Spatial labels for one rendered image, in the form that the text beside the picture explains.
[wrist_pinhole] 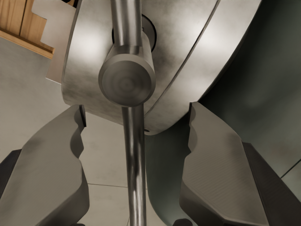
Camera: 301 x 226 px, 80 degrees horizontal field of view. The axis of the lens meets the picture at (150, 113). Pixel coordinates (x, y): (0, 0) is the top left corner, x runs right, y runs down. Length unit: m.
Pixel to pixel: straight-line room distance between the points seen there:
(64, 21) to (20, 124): 1.61
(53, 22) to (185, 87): 0.20
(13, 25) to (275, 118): 0.55
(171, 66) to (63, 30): 0.18
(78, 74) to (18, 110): 1.63
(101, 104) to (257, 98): 0.16
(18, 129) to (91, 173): 0.76
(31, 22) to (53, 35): 0.26
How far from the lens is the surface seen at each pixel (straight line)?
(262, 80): 0.20
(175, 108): 0.18
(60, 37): 0.29
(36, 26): 0.55
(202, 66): 0.16
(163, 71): 0.16
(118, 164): 1.90
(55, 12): 0.30
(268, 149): 0.22
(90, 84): 0.18
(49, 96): 1.63
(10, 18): 0.58
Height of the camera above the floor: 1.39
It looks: 62 degrees down
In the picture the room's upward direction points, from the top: 169 degrees clockwise
